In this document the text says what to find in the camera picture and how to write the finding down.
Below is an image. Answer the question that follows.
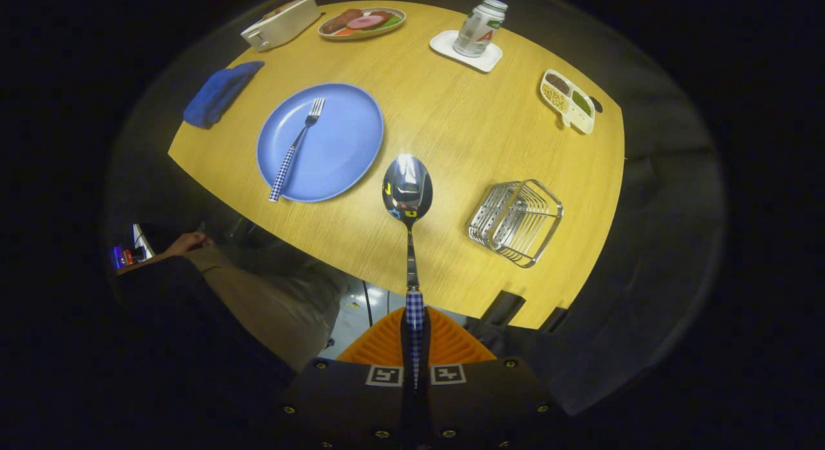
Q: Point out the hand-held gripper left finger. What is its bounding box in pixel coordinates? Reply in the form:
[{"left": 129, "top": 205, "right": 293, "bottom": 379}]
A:
[{"left": 271, "top": 307, "right": 413, "bottom": 450}]

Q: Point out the blue folded cloth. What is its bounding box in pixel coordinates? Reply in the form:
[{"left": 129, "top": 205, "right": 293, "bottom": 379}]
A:
[{"left": 182, "top": 61, "right": 266, "bottom": 130}]

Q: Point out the brown toast slice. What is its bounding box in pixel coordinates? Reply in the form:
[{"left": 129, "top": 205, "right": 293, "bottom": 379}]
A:
[{"left": 262, "top": 0, "right": 304, "bottom": 20}]

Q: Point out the fork with checkered handle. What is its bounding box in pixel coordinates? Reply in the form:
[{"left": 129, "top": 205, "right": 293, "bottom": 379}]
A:
[{"left": 268, "top": 97, "right": 326, "bottom": 203}]

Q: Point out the black table bracket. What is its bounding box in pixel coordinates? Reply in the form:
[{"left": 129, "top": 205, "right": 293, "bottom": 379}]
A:
[
  {"left": 538, "top": 306, "right": 568, "bottom": 335},
  {"left": 480, "top": 291, "right": 526, "bottom": 328}
]

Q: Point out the spoon with checkered handle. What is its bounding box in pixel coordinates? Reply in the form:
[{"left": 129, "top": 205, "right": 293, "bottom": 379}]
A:
[{"left": 382, "top": 153, "right": 434, "bottom": 389}]

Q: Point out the lit colourful screen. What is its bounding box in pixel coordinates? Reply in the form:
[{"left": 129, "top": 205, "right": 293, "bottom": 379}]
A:
[{"left": 111, "top": 242, "right": 146, "bottom": 270}]

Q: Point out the white divided snack dish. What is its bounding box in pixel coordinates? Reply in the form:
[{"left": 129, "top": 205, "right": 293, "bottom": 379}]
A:
[{"left": 539, "top": 69, "right": 596, "bottom": 135}]

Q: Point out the white square coaster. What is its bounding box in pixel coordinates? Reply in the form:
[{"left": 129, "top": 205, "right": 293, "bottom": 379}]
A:
[{"left": 429, "top": 29, "right": 503, "bottom": 73}]

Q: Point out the white toaster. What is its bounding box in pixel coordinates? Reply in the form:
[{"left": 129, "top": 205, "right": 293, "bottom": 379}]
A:
[{"left": 240, "top": 0, "right": 322, "bottom": 52}]

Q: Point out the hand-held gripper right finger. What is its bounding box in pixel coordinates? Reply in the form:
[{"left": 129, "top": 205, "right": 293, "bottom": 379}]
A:
[{"left": 419, "top": 307, "right": 568, "bottom": 450}]

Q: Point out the metal wire cutlery rack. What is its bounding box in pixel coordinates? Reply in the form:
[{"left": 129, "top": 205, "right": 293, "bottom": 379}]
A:
[{"left": 467, "top": 179, "right": 564, "bottom": 269}]

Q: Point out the plate of toy food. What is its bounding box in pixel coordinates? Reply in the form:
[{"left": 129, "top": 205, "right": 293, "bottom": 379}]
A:
[{"left": 317, "top": 7, "right": 407, "bottom": 41}]

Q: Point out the blue round plate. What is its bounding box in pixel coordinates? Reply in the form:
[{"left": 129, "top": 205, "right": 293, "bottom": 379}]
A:
[{"left": 256, "top": 83, "right": 385, "bottom": 203}]

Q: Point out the white bottle with green cap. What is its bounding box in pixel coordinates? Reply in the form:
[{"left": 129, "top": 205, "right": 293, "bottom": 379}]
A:
[{"left": 452, "top": 0, "right": 509, "bottom": 58}]

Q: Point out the white panel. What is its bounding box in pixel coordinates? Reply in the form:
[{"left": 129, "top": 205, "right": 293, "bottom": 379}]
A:
[{"left": 132, "top": 224, "right": 155, "bottom": 261}]

